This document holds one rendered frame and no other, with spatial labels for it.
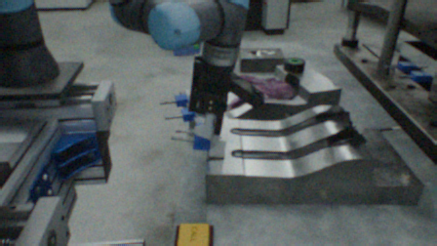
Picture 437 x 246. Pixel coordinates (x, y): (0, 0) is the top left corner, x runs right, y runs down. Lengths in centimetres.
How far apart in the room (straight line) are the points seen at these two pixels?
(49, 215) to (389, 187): 70
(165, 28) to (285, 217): 50
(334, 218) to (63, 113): 71
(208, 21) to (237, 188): 40
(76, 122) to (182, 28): 51
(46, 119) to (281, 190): 61
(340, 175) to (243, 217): 24
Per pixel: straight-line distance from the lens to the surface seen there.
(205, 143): 81
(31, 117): 101
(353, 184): 87
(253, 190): 83
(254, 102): 74
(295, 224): 82
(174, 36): 55
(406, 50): 165
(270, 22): 521
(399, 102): 151
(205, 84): 72
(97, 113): 95
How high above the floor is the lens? 138
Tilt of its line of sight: 29 degrees down
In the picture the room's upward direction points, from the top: straight up
